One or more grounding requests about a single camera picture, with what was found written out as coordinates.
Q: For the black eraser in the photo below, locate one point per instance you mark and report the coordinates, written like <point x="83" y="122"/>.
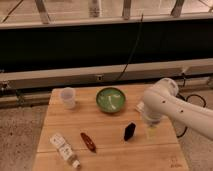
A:
<point x="129" y="131"/>

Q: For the green bowl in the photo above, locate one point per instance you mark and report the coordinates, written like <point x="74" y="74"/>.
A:
<point x="110" y="100"/>

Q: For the white rectangular sponge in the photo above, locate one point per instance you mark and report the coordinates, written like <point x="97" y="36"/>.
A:
<point x="140" y="106"/>

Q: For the red-brown pen-like object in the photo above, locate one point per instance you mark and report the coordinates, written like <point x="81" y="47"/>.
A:
<point x="88" y="141"/>

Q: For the white tube bottle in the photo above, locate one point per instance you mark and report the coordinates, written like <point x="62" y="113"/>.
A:
<point x="65" y="150"/>

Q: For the translucent yellowish gripper tool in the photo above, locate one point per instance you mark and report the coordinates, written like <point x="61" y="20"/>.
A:
<point x="151" y="130"/>

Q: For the clear plastic cup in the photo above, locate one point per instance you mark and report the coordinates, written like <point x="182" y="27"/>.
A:
<point x="67" y="96"/>

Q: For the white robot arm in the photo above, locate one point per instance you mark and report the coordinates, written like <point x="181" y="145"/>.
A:
<point x="160" y="99"/>

